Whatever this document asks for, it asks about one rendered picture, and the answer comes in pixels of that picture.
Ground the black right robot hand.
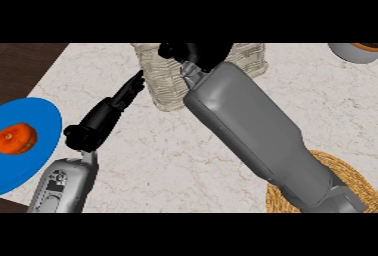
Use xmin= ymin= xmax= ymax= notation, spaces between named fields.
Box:
xmin=156 ymin=42 xmax=234 ymax=73

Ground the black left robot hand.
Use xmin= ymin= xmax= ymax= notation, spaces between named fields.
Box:
xmin=61 ymin=69 xmax=146 ymax=153

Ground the pale wicker basket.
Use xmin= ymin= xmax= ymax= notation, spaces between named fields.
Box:
xmin=129 ymin=42 xmax=270 ymax=113

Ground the grey bowl with brown contents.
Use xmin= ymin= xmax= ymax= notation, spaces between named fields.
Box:
xmin=326 ymin=42 xmax=378 ymax=65

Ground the blue round plate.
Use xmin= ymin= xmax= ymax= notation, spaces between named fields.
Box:
xmin=0 ymin=96 xmax=63 ymax=196

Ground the yellow woven round placemat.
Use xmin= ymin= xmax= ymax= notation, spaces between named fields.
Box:
xmin=264 ymin=149 xmax=378 ymax=214

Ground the orange pumpkin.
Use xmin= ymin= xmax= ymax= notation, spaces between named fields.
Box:
xmin=0 ymin=122 xmax=39 ymax=156

